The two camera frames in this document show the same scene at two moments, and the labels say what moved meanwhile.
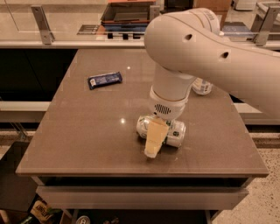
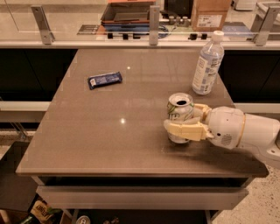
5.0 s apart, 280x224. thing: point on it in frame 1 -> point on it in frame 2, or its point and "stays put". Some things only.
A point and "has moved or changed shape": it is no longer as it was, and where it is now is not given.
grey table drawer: x=139 y=198 stays put
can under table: x=83 y=220 stays put
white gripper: x=165 y=108 -> x=225 y=126
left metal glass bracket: x=43 y=24 stays put
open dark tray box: x=126 y=16 stays put
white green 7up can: x=175 y=135 has moved or changed shape
